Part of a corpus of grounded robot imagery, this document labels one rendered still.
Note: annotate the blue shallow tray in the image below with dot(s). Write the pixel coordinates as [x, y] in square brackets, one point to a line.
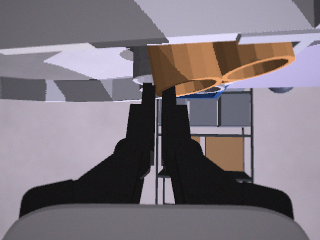
[201, 95]

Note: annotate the grey metal ring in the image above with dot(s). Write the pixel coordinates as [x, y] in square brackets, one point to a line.
[214, 89]
[141, 66]

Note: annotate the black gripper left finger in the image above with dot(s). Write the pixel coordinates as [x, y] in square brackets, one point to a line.
[119, 178]

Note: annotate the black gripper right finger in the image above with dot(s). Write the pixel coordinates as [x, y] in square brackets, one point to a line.
[196, 180]

